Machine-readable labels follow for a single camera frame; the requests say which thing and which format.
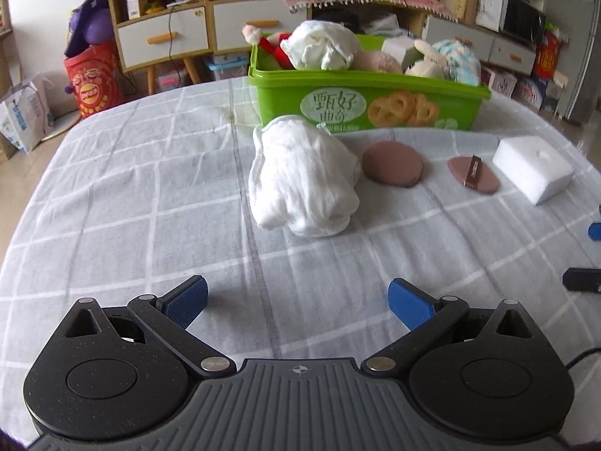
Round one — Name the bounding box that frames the green plastic storage box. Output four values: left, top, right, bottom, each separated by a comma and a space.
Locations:
247, 33, 492, 132

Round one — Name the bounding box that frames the red plush toy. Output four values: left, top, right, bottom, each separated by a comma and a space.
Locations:
242, 23, 294, 70

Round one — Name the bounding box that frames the purple plush toy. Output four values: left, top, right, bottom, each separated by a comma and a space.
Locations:
64, 0, 116, 57

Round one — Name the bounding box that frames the white cloth bundle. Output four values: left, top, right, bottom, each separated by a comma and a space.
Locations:
280, 20, 356, 71
249, 115, 361, 238

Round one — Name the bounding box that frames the black microwave oven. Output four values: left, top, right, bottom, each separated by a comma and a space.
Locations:
498, 0, 548, 47

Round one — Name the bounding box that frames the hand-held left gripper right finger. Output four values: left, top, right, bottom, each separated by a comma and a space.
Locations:
361, 278, 536, 374

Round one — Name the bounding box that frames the white paper bag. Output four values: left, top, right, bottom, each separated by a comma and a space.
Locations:
0, 73, 54, 153

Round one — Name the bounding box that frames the grey refrigerator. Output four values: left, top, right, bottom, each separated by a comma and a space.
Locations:
561, 0, 601, 125

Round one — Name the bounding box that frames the beige doll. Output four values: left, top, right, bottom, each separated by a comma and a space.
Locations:
405, 39, 481, 86

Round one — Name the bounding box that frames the clear bin with blue lid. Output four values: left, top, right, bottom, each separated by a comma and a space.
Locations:
205, 55, 249, 83

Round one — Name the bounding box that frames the black power cable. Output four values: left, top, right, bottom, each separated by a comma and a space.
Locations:
165, 7, 189, 86

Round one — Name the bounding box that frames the pink white foam block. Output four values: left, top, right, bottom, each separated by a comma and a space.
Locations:
381, 38, 421, 69

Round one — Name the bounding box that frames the pink plush toy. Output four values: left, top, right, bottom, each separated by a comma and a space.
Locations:
350, 49, 405, 74

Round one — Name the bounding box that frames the white drawer with wooden handle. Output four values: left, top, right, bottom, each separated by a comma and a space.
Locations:
212, 0, 301, 52
116, 7, 210, 69

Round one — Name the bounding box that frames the low wooden cabinet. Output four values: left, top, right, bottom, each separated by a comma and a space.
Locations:
423, 15, 537, 76

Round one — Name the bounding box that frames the white printed box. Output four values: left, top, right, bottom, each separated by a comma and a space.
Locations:
514, 75, 548, 109

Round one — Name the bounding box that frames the clear bin with pink contents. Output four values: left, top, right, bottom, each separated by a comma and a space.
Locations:
155, 63, 191, 92

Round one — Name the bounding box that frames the brown powder puff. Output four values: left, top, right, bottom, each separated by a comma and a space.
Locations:
361, 140, 424, 189
447, 154, 500, 194

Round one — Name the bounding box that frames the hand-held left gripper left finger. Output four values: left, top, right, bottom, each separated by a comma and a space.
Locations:
61, 276, 237, 377

